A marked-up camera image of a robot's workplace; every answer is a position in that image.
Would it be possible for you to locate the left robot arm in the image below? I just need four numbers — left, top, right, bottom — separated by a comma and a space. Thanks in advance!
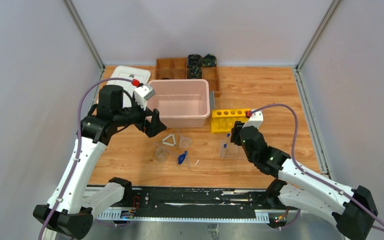
33, 81, 166, 240

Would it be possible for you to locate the wooden compartment tray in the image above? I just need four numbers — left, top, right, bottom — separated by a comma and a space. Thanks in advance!
155, 57, 222, 98

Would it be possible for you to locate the white clay triangle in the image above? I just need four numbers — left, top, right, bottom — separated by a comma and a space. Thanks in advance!
161, 133, 177, 147

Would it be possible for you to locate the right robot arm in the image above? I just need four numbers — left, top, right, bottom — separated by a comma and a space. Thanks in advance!
230, 121, 378, 240

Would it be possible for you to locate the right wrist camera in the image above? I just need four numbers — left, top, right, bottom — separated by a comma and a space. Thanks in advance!
243, 110, 264, 129

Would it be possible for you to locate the pink plastic storage bin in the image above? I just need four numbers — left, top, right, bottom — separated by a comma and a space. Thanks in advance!
148, 79, 211, 129

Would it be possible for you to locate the white plastic bin lid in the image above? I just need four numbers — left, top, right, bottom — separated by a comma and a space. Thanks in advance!
104, 65, 151, 102

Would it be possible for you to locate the blue capped tube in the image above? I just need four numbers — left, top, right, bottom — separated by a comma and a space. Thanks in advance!
220, 143, 228, 159
225, 133, 231, 143

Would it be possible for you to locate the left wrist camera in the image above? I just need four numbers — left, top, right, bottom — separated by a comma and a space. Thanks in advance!
133, 83, 156, 110

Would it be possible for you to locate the purple cable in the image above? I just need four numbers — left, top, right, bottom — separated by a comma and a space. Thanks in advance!
37, 77, 142, 240
246, 103, 384, 240

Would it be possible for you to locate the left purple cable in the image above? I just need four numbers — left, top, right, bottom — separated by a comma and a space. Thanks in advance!
37, 77, 142, 240

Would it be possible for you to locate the small glass beaker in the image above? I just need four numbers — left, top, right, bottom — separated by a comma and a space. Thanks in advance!
155, 147, 167, 163

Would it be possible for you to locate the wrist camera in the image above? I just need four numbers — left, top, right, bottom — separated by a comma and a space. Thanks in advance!
133, 83, 156, 110
243, 110, 264, 129

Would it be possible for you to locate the clear plastic funnel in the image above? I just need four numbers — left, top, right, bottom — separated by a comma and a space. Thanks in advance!
177, 131, 193, 149

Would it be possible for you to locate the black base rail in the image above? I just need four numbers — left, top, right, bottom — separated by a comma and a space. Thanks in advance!
51, 185, 354, 223

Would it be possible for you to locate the yellow test tube rack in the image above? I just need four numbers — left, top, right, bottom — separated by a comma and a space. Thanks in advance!
210, 108, 251, 134

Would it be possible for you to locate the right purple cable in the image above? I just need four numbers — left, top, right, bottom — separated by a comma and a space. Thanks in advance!
246, 103, 384, 240

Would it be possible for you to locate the clear plastic bag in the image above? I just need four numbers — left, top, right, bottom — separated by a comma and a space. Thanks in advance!
219, 139, 246, 160

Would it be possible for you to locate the blue test tube clamp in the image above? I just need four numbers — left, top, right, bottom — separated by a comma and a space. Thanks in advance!
177, 150, 188, 165

